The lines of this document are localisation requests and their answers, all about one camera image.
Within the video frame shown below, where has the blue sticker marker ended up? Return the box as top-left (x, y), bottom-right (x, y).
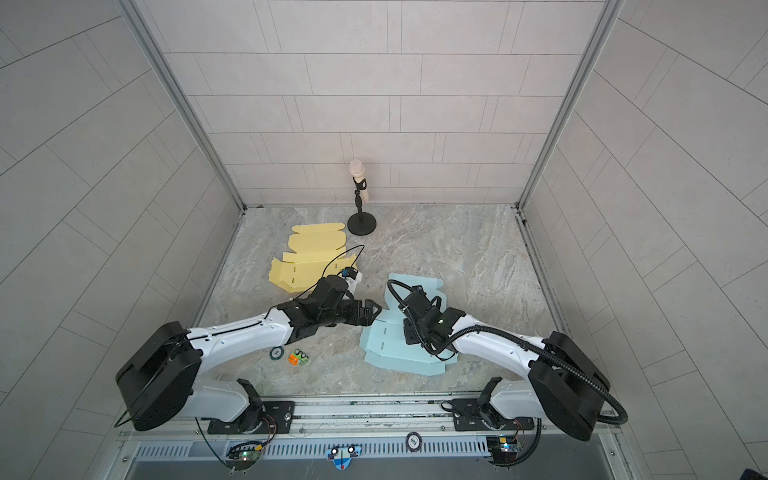
top-left (326, 445), bottom-right (361, 471)

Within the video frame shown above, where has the yellow paper box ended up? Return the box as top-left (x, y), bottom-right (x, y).
top-left (269, 223), bottom-right (358, 293)

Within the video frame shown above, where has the round black badge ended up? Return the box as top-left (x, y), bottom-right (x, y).
top-left (405, 432), bottom-right (423, 453)

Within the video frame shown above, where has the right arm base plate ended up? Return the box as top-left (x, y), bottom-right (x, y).
top-left (440, 398), bottom-right (536, 432)

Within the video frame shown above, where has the right circuit board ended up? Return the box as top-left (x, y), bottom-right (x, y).
top-left (486, 436), bottom-right (520, 466)

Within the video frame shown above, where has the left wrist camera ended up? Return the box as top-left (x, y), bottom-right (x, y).
top-left (339, 266), bottom-right (362, 296)

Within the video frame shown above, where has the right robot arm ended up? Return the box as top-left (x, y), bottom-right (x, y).
top-left (387, 280), bottom-right (628, 441)

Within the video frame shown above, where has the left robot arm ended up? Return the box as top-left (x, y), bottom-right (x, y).
top-left (115, 275), bottom-right (382, 433)

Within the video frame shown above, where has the circuit board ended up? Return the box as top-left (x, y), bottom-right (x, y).
top-left (486, 436), bottom-right (520, 466)
top-left (227, 441), bottom-right (265, 462)

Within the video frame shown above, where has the orange green small toy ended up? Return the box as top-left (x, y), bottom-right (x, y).
top-left (288, 349), bottom-right (310, 366)

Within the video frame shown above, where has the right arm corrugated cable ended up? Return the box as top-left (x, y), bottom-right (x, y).
top-left (386, 279), bottom-right (629, 427)

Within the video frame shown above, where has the beige microphone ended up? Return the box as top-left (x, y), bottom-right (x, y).
top-left (349, 159), bottom-right (369, 203)

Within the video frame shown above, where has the aluminium mounting rail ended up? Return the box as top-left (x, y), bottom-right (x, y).
top-left (117, 392), bottom-right (619, 444)

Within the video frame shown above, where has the light blue paper box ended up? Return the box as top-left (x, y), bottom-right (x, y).
top-left (360, 287), bottom-right (458, 376)

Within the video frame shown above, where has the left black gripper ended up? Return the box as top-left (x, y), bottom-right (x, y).
top-left (317, 298), bottom-right (385, 328)

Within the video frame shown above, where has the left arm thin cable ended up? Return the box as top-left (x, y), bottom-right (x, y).
top-left (263, 244), bottom-right (367, 319)

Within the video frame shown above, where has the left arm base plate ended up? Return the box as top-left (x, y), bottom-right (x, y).
top-left (206, 401), bottom-right (296, 435)

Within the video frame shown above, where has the left circuit board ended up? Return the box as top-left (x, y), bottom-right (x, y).
top-left (227, 441), bottom-right (265, 462)

